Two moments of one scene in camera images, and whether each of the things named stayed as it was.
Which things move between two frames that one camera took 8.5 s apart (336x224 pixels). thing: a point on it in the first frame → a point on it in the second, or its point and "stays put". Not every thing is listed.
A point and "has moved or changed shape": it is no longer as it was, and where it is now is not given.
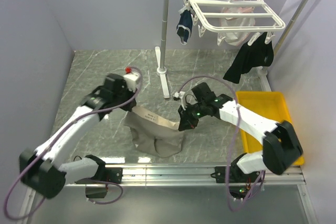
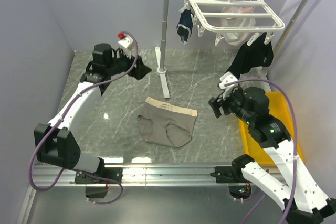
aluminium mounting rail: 166,175 stays put
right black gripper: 187,121 → 217,101
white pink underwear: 236,38 stays put
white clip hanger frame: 221,7 stays put
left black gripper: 130,106 → 140,71
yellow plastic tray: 271,105 stays put
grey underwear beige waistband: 154,133 has moved or changed shape
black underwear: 259,54 stays put
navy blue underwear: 184,25 stays put
